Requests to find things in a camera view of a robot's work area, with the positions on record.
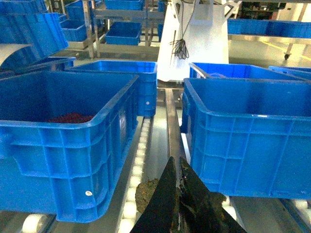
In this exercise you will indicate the blue crate behind right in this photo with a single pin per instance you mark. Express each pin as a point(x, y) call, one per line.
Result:
point(209, 70)

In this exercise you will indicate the blue crate on shelf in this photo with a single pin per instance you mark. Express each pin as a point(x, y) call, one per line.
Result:
point(64, 137)

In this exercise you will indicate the white machine column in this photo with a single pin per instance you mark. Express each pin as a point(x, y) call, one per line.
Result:
point(203, 26)

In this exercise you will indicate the steel roller shelf rack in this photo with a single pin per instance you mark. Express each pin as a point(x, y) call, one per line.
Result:
point(154, 141)

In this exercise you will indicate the tilted blue crate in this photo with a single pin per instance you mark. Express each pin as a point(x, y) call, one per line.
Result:
point(28, 23)

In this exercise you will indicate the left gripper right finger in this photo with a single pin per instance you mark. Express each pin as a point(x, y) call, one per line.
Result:
point(201, 209)

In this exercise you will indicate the distant blue crate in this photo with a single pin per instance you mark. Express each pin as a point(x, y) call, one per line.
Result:
point(124, 33)

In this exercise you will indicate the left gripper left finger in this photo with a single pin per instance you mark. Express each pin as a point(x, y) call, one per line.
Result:
point(156, 201)

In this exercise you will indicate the blue crate behind left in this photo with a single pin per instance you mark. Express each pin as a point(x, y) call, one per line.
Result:
point(146, 73)

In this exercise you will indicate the blue plastic crate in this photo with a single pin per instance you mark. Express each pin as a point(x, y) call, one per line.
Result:
point(250, 137)

